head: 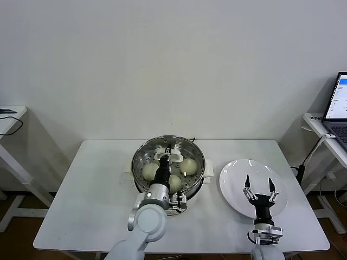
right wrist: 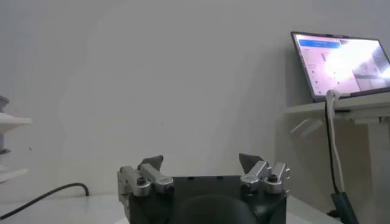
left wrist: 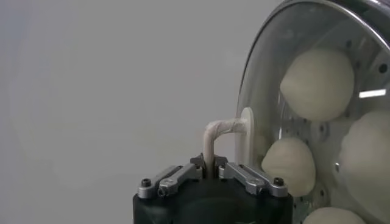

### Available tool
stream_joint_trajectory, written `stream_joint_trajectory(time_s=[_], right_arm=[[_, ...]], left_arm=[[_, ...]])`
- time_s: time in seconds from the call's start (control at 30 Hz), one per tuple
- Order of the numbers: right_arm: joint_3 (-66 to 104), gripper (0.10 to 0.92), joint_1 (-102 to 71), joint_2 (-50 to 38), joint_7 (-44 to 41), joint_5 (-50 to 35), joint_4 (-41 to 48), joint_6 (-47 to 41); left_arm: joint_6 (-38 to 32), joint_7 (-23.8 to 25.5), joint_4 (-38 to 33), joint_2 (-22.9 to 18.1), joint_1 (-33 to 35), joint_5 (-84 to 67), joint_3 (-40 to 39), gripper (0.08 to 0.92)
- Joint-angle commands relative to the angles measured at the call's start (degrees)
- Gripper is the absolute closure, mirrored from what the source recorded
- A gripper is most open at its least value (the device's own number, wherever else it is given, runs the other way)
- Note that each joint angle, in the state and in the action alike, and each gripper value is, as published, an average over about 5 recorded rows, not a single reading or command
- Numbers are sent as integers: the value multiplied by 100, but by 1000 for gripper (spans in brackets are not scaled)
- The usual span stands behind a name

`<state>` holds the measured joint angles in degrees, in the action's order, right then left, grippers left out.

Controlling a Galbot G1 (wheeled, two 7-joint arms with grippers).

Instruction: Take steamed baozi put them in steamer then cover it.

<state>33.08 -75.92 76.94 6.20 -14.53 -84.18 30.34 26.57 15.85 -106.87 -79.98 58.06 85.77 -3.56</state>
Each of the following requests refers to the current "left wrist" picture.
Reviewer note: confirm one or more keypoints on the perforated stainless steel steamer basket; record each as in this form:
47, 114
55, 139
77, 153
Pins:
381, 12

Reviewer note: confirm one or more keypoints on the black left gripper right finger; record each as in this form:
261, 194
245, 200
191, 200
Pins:
250, 179

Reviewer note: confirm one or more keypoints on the white steamed baozi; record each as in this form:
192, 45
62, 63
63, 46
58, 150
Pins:
317, 83
330, 216
365, 161
289, 165

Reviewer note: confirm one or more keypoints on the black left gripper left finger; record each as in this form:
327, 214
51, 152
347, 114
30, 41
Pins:
175, 179

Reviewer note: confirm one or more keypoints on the round glass pot lid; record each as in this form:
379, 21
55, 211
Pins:
219, 126

